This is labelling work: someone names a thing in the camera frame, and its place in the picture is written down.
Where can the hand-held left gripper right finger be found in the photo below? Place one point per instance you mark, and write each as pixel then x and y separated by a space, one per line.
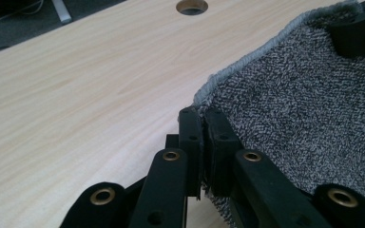
pixel 220 152

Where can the grey speckled towel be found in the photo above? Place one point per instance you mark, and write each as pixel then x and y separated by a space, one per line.
pixel 297 110

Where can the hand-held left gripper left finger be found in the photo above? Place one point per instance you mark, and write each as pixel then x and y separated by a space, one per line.
pixel 190 142

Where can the silver metal stand leg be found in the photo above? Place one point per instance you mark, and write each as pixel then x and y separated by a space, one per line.
pixel 61 11

